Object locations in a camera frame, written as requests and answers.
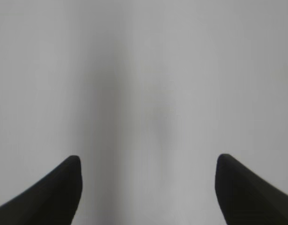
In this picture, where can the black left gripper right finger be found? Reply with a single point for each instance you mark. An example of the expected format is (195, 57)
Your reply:
(245, 198)

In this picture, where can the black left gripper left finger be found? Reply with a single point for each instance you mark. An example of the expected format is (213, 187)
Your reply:
(53, 200)

